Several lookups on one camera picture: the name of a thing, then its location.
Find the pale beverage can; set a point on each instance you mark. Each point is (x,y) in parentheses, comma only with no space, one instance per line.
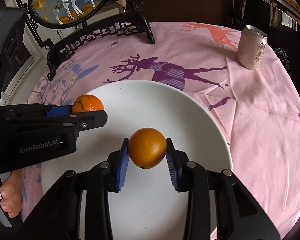
(251,47)

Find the smooth orange kumquat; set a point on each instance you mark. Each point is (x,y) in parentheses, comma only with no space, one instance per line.
(147,147)

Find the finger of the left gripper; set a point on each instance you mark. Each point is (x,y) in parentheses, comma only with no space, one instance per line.
(36,110)
(83,121)

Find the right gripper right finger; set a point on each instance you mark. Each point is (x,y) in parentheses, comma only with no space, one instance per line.
(191,177)

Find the white oval plate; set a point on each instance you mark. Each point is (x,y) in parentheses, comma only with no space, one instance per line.
(148,207)

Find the person's left hand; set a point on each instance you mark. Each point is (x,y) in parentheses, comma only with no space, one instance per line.
(11,192)

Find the round deer screen ornament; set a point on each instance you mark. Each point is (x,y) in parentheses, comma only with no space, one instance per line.
(65,14)

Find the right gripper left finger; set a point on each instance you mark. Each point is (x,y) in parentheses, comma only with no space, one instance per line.
(107,176)

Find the pink printed tablecloth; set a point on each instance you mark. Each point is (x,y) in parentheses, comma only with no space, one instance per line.
(258,110)

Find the small mandarin with stem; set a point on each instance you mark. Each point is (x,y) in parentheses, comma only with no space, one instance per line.
(87,103)

